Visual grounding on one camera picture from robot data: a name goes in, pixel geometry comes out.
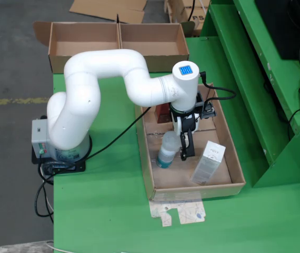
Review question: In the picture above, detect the frosted cap teal label bottle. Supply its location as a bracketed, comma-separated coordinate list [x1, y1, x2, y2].
[156, 131, 181, 169]

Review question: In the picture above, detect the black plug cable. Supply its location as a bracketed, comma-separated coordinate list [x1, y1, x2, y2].
[199, 71, 237, 106]

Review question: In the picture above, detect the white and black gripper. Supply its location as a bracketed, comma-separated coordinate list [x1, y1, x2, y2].
[169, 104, 201, 162]

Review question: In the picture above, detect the shallow cardboard tray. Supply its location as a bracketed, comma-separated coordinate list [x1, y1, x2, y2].
[135, 83, 246, 202]

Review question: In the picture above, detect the tall white carton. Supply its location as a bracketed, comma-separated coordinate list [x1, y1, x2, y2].
[189, 140, 226, 187]

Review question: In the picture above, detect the small open cardboard box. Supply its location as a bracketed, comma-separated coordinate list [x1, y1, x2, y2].
[69, 0, 148, 24]

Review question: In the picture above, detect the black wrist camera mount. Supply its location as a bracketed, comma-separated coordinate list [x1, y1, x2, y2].
[196, 92, 217, 120]

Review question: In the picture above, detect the long black cable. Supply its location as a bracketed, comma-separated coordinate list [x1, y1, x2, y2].
[71, 105, 152, 169]

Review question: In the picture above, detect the printed brown cardboard box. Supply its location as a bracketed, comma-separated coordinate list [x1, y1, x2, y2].
[164, 0, 211, 37]

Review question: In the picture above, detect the white cable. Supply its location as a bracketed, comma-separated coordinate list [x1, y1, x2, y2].
[43, 181, 69, 253]

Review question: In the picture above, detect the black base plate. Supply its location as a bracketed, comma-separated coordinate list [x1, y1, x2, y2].
[31, 146, 86, 175]

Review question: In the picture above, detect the flattened printed carton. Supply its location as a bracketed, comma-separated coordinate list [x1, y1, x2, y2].
[149, 198, 207, 228]

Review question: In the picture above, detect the dark red carton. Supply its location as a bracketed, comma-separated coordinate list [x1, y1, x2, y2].
[154, 103, 172, 124]

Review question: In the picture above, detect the black power cable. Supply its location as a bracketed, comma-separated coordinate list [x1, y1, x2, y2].
[35, 171, 55, 225]

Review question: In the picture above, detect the black monitor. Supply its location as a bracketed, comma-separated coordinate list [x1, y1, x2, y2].
[254, 0, 300, 61]

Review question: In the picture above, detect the green metal shelf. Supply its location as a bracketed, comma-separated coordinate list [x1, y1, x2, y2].
[199, 0, 300, 188]

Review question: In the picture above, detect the grey controller box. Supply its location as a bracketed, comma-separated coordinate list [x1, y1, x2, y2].
[31, 119, 55, 159]

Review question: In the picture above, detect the divided cardboard box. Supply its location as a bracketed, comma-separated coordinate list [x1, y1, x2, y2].
[33, 20, 196, 74]

